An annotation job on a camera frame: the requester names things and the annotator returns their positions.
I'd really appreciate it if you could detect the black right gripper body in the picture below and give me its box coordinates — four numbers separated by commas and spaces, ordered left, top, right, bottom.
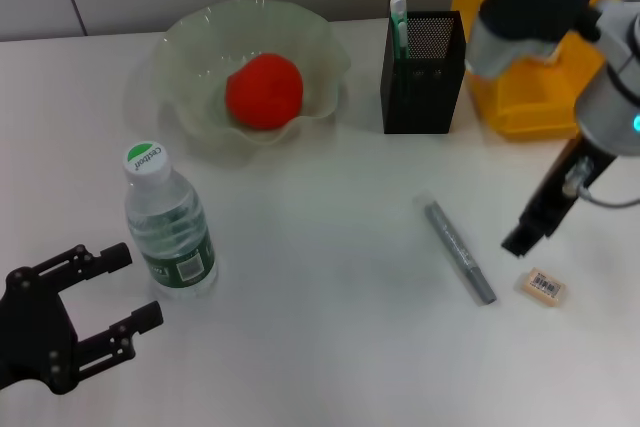
519, 135, 619, 239

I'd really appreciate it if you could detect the beige eraser with barcode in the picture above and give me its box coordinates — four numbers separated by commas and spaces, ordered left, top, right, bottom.
514, 266, 566, 304

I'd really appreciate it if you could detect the translucent green wavy fruit bowl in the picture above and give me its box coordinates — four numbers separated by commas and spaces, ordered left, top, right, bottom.
152, 0, 351, 166

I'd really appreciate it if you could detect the clear water bottle green label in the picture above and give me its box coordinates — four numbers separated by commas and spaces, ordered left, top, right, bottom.
122, 140, 220, 301

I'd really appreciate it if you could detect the grey glitter marker pen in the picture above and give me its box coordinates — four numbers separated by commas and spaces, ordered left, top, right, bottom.
412, 192, 498, 307

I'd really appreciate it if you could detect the yellow plastic storage bin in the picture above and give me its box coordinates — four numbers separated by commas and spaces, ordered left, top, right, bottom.
449, 0, 621, 142

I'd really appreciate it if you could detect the mint green utility knife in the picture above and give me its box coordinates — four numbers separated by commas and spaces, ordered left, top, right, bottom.
389, 0, 412, 98

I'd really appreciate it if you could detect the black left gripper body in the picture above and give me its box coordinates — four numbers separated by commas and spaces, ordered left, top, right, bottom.
0, 266, 84, 396

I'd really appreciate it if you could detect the red-orange toy orange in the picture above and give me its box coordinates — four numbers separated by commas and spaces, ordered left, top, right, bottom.
224, 51, 305, 131

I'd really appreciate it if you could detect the black mesh pen holder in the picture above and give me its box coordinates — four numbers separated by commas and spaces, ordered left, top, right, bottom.
379, 10, 470, 136

